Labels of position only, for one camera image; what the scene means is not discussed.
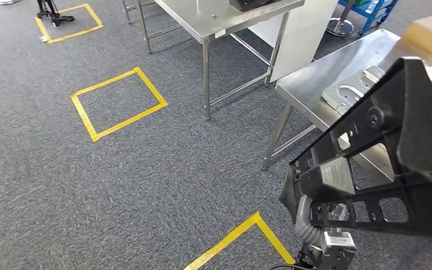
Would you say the black plastic panel part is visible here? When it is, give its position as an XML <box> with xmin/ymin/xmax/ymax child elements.
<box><xmin>278</xmin><ymin>56</ymin><xmax>432</xmax><ymax>239</ymax></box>

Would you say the black camera cable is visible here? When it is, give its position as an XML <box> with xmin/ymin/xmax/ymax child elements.
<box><xmin>268</xmin><ymin>262</ymin><xmax>316</xmax><ymax>270</ymax></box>

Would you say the black equipment box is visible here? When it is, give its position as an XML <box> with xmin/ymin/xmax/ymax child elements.
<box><xmin>229</xmin><ymin>0</ymin><xmax>284</xmax><ymax>12</ymax></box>

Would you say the white flat panel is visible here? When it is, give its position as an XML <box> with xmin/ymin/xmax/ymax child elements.
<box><xmin>247</xmin><ymin>0</ymin><xmax>340</xmax><ymax>83</ymax></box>

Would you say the stainless steel table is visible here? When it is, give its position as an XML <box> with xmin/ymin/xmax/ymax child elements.
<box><xmin>136</xmin><ymin>0</ymin><xmax>306</xmax><ymax>121</ymax></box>
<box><xmin>121</xmin><ymin>0</ymin><xmax>156</xmax><ymax>25</ymax></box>

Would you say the blue metal rack frame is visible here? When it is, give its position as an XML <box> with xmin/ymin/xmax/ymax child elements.
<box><xmin>338</xmin><ymin>0</ymin><xmax>400</xmax><ymax>36</ymax></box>

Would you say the brown cardboard box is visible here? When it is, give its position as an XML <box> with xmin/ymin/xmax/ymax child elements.
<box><xmin>401</xmin><ymin>13</ymin><xmax>432</xmax><ymax>60</ymax></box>

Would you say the stainless steel workbench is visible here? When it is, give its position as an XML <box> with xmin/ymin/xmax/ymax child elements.
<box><xmin>260</xmin><ymin>29</ymin><xmax>432</xmax><ymax>187</ymax></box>

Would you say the stanchion with ring base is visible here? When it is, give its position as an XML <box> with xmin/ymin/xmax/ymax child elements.
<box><xmin>326</xmin><ymin>0</ymin><xmax>363</xmax><ymax>37</ymax></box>

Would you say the machined aluminium plate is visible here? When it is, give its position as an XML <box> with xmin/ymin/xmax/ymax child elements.
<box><xmin>321</xmin><ymin>64</ymin><xmax>388</xmax><ymax>150</ymax></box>

